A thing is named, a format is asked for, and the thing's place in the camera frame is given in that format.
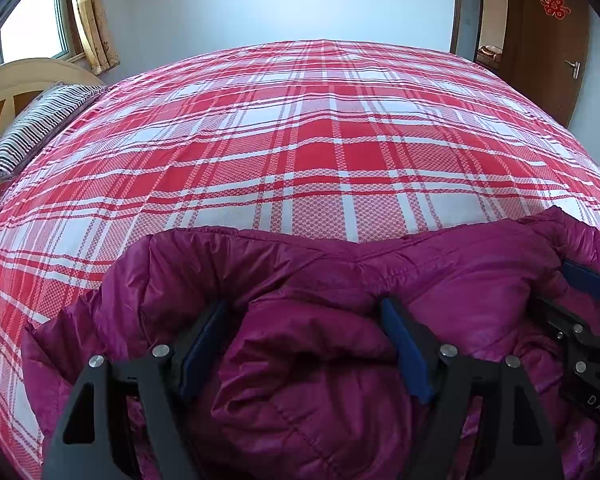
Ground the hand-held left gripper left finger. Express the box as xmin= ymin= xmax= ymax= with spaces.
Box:
xmin=42 ymin=300 xmax=231 ymax=480

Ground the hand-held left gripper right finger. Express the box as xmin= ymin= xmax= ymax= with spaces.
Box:
xmin=379 ymin=296 xmax=566 ymax=480

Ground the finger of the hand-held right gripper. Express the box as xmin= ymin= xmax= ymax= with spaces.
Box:
xmin=560 ymin=257 xmax=600 ymax=303
xmin=527 ymin=295 xmax=590 ymax=345

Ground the purple down jacket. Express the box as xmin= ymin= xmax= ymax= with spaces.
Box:
xmin=22 ymin=205 xmax=600 ymax=480

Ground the brown wooden door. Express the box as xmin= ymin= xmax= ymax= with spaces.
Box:
xmin=500 ymin=0 xmax=592 ymax=128

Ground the bed with red plaid sheet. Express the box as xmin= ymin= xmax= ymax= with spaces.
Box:
xmin=0 ymin=39 xmax=600 ymax=466

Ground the red paper door decoration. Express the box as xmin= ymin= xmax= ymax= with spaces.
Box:
xmin=540 ymin=0 xmax=572 ymax=22

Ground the striped pillow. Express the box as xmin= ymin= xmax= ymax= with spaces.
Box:
xmin=0 ymin=84 xmax=111 ymax=178

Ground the cream wooden bed headboard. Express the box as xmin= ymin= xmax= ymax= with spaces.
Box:
xmin=0 ymin=58 xmax=106 ymax=201

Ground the narrow yellow curtain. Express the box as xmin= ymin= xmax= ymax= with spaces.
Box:
xmin=70 ymin=0 xmax=122 ymax=76

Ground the window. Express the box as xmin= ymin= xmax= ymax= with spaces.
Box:
xmin=0 ymin=0 xmax=83 ymax=78

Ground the brown door frame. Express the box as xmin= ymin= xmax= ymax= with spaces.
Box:
xmin=450 ymin=0 xmax=466 ymax=56

